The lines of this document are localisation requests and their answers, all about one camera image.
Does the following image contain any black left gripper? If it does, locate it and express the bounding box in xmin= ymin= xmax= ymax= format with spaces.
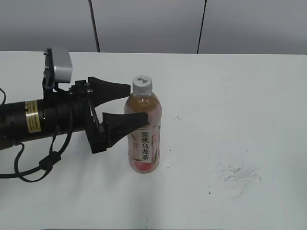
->
xmin=43 ymin=77 xmax=148 ymax=154

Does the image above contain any white bottle cap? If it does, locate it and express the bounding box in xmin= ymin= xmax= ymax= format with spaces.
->
xmin=132 ymin=75 xmax=153 ymax=95

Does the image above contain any peach oolong tea bottle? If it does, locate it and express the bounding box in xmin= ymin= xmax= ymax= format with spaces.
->
xmin=124 ymin=93 xmax=162 ymax=174

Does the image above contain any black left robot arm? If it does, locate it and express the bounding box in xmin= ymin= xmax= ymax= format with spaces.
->
xmin=0 ymin=77 xmax=148 ymax=154

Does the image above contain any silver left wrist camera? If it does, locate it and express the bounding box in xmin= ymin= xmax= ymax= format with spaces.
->
xmin=43 ymin=47 xmax=73 ymax=90

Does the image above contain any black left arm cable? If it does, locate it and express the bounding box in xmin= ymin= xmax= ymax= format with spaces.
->
xmin=0 ymin=88 xmax=73 ymax=182

